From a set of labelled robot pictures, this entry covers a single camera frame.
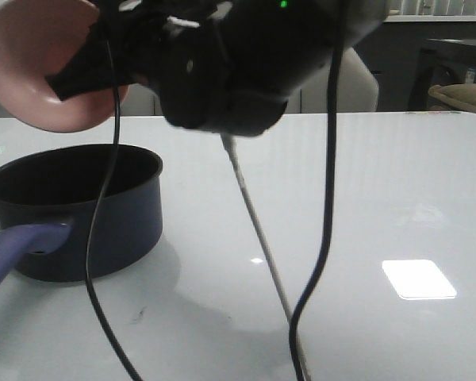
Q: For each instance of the pink plastic bowl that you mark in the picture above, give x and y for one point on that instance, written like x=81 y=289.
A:
x=37 y=39

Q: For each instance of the dark blue saucepan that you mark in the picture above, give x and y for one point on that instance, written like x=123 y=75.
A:
x=87 y=210

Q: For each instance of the right grey upholstered chair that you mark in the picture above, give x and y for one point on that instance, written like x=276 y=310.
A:
x=357 y=89

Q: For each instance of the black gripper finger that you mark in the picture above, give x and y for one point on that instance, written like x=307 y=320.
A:
x=116 y=51

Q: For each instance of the dark kitchen counter cabinet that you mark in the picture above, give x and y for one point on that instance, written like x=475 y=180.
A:
x=391 y=52

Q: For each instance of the grey upholstered chair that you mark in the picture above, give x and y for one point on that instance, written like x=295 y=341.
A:
x=140 y=101
x=357 y=89

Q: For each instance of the beige cushion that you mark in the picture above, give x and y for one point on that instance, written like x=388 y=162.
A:
x=458 y=96

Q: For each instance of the left grey upholstered chair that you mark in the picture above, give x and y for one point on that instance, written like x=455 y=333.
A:
x=140 y=101

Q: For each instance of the dark side table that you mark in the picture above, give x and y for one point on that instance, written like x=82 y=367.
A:
x=442 y=62

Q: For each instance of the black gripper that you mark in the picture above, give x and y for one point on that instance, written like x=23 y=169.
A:
x=235 y=74

